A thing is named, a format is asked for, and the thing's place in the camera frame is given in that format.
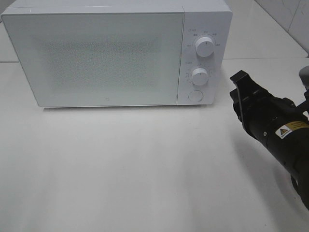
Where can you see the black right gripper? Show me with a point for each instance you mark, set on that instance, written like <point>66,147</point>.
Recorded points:
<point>255,107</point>

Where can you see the round white door button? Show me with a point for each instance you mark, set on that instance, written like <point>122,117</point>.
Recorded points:
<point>195,96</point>

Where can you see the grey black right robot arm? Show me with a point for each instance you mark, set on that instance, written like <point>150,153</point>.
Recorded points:
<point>278,124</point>

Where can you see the lower white microwave knob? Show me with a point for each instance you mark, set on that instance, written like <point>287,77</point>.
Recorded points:
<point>199,76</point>

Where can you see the white microwave knob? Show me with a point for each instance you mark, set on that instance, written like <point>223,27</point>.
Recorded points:
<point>199,76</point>
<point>204,46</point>

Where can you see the upper white microwave knob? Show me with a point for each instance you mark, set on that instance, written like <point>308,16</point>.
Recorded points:
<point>204,46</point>

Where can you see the white microwave oven body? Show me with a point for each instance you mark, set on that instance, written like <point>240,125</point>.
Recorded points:
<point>200,17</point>

